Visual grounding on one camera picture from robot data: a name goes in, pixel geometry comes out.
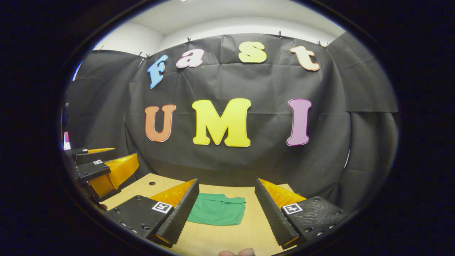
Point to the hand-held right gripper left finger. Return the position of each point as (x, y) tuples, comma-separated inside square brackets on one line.
[(181, 215)]

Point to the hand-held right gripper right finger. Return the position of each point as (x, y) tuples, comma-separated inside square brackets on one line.
[(272, 215)]

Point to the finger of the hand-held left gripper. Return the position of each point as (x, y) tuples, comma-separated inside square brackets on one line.
[(89, 154), (113, 174)]

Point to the green T-shirt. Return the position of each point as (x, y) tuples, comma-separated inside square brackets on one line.
[(217, 211)]

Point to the black backdrop cloth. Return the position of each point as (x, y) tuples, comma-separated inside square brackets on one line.
[(249, 81)]

